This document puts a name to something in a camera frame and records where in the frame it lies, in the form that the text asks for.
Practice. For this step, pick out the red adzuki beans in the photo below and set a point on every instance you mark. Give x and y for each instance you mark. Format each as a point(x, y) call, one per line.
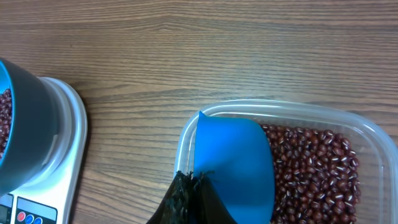
point(316, 175)

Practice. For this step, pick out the white digital kitchen scale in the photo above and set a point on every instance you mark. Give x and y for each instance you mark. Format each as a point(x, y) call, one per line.
point(48, 196)

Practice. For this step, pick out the red beans in bowl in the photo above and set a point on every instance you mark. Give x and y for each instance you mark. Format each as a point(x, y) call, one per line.
point(6, 119)

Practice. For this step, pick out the teal blue bowl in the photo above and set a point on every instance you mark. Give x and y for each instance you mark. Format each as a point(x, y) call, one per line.
point(34, 123)

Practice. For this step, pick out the clear plastic food container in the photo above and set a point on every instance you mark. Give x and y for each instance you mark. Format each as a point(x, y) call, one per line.
point(375, 150)

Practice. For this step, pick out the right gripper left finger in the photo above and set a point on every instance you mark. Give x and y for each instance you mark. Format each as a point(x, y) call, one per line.
point(174, 207)

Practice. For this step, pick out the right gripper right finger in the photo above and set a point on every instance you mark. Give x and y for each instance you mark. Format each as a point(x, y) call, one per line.
point(209, 209)

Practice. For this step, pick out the blue plastic measuring scoop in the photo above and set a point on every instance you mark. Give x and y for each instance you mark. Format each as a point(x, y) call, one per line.
point(236, 155)

